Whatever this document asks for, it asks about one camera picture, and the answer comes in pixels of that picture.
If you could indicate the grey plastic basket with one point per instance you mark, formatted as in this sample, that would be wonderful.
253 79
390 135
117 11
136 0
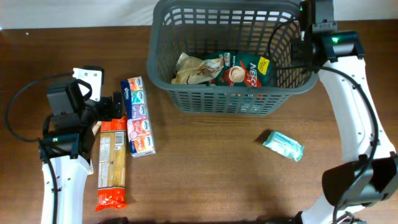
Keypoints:
253 39

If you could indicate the teal wet wipes packet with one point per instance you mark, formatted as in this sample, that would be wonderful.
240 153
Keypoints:
284 146

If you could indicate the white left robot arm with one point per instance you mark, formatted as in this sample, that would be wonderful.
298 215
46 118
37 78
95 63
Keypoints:
68 138

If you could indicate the beige snack pouch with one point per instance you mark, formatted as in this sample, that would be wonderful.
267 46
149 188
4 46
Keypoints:
190 70

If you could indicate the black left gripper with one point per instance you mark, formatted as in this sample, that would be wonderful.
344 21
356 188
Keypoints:
107 111

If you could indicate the orange spaghetti packet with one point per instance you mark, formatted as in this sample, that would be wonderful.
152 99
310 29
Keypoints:
112 164

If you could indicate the Kleenex tissue multipack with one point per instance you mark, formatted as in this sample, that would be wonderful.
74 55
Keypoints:
139 129

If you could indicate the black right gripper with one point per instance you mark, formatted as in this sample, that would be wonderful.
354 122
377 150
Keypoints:
295 57

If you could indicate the green Nescafe coffee bag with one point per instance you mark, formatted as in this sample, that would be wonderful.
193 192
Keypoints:
242 69

